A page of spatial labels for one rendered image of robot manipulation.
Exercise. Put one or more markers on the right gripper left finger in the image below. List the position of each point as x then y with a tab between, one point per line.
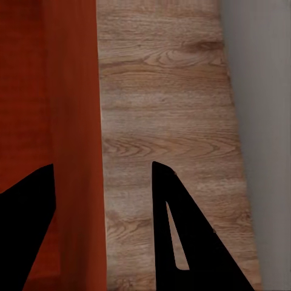
26	211

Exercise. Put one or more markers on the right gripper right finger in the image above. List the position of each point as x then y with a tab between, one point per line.
211	266

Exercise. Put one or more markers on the storage box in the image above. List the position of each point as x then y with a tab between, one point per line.
50	114

